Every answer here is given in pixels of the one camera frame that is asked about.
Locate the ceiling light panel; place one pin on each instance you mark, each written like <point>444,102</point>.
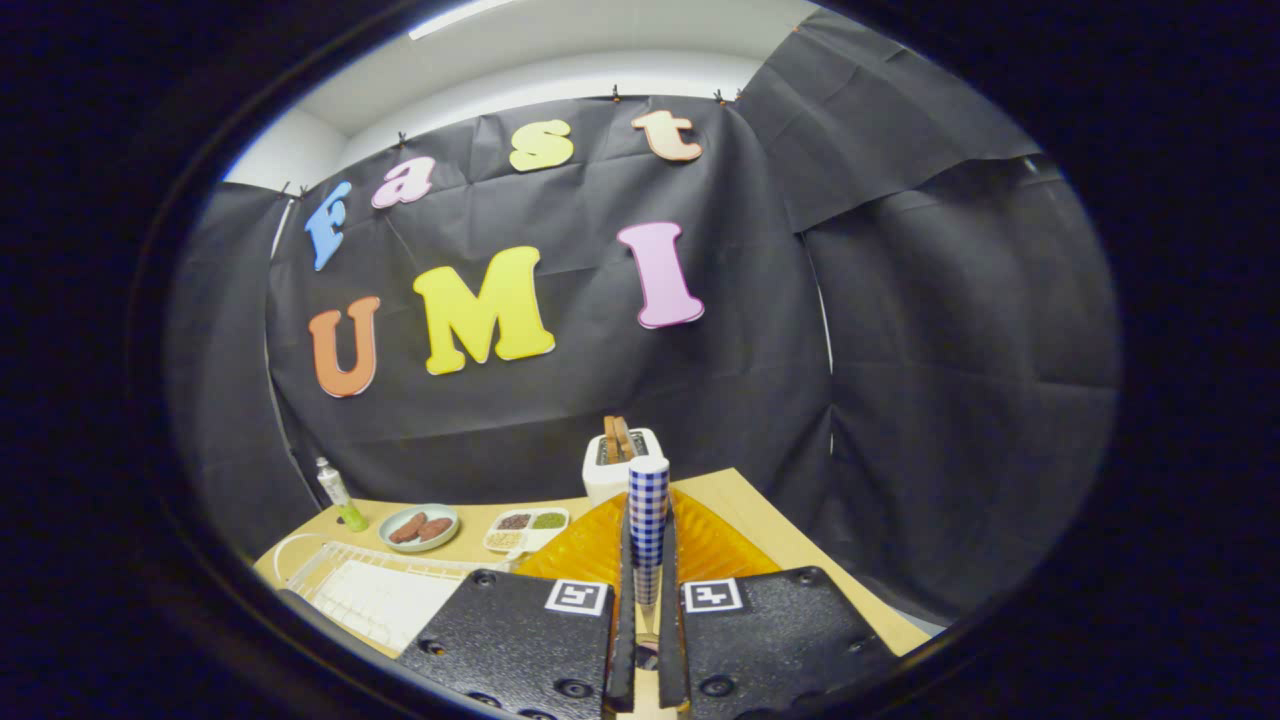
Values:
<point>460,17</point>

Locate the white toaster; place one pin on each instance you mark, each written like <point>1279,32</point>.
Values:
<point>603,482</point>

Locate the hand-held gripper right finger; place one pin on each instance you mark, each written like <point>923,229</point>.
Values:
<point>770,640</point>

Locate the pile of beige beans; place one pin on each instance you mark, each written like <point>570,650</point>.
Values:
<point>503,539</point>

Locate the brown meat patty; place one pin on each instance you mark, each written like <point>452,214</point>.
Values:
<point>407,529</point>
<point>436,528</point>

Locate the light blue plate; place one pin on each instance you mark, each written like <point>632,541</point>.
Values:
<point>445,512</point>

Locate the pile of green beans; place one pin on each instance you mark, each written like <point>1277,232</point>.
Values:
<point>549,520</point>

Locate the black backdrop cloth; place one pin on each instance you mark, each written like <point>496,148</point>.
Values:
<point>900,400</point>

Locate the toasted bread slice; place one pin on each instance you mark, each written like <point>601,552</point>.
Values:
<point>610,440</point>
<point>626,438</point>

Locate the green and white bottle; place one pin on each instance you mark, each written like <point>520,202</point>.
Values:
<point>340,495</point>

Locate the pile of dark red beans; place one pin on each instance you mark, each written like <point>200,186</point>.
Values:
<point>514,522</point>

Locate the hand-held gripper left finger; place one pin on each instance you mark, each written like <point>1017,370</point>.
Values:
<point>510,640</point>

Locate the white divided dish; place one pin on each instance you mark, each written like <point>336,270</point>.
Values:
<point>535,538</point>

